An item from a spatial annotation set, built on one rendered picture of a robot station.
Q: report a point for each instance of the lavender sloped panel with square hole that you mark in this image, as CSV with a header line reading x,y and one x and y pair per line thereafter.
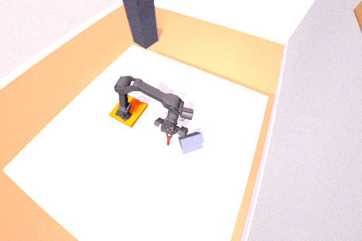
x,y
191,142

